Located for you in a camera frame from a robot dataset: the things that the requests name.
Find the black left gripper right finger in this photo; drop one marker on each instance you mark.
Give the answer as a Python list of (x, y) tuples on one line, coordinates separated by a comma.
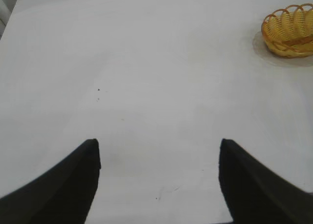
[(256, 192)]

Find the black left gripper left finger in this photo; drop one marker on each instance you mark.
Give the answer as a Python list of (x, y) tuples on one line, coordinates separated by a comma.
[(56, 189)]

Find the clear round plastic mat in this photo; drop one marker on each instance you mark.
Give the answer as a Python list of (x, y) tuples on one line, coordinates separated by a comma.
[(262, 51)]

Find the yellow woven wicker basket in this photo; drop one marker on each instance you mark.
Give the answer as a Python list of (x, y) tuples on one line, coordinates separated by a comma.
[(288, 35)]

